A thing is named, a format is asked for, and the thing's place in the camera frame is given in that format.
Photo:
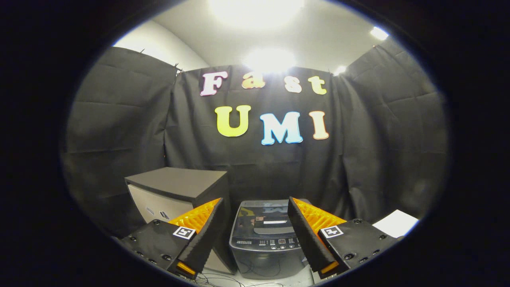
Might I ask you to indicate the white flat board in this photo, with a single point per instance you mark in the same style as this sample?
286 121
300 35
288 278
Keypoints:
396 223

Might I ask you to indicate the grey washing machine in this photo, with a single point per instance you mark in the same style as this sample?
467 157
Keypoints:
263 261

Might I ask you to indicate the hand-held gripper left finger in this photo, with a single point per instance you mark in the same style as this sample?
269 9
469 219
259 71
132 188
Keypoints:
205 237

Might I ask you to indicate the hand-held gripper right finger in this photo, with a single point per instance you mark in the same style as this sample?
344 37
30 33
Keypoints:
305 237

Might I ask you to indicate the large ceiling light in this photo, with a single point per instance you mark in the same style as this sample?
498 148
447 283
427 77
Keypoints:
255 10

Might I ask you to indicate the grey cabinet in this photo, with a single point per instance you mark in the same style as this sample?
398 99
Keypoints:
179 181

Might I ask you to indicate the black backdrop cloth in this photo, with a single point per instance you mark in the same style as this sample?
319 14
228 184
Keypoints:
247 159

